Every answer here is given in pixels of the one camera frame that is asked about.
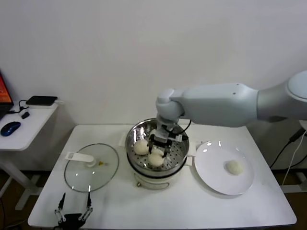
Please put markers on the white round plate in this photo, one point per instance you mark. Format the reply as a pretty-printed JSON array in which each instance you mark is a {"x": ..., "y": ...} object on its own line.
[{"x": 216, "y": 153}]

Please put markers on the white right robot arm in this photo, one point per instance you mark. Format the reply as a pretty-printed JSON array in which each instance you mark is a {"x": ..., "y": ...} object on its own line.
[{"x": 216, "y": 105}]

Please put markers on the small black adapter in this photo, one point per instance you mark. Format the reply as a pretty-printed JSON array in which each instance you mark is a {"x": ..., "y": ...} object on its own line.
[{"x": 25, "y": 115}]

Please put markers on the white side desk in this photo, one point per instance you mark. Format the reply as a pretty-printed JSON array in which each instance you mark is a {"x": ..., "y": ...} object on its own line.
[{"x": 28, "y": 130}]

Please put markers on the stainless steel steamer basket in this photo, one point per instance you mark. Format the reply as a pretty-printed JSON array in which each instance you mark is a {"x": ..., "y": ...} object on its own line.
[{"x": 180, "y": 148}]

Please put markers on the black flat box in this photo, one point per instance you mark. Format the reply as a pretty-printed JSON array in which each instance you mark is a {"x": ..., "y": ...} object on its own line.
[{"x": 41, "y": 100}]

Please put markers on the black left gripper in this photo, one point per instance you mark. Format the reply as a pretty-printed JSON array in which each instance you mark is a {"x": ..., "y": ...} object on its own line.
[{"x": 71, "y": 219}]

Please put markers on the laptop with red screen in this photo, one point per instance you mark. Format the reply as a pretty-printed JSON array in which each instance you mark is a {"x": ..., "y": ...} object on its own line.
[{"x": 3, "y": 91}]

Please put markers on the blue computer mouse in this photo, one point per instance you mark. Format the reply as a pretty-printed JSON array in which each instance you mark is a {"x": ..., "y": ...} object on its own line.
[{"x": 10, "y": 127}]

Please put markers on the steel steamer pot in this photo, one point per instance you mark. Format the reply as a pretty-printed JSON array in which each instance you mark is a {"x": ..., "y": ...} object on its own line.
[{"x": 153, "y": 184}]

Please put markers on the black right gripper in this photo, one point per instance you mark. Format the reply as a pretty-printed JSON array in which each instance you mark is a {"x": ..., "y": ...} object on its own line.
[{"x": 161, "y": 140}]

